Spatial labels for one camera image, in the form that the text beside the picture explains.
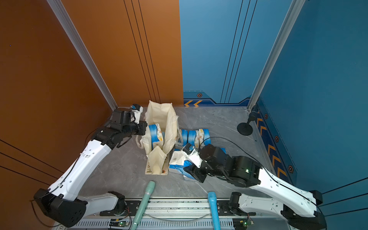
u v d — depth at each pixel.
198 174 0.51
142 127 0.66
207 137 0.92
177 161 0.56
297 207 0.38
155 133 0.81
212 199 0.74
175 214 0.73
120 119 0.54
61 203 0.37
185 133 0.93
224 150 0.43
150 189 0.77
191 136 0.92
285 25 0.76
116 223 0.72
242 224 0.70
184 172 0.59
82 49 0.85
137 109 0.65
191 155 0.50
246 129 1.05
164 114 0.87
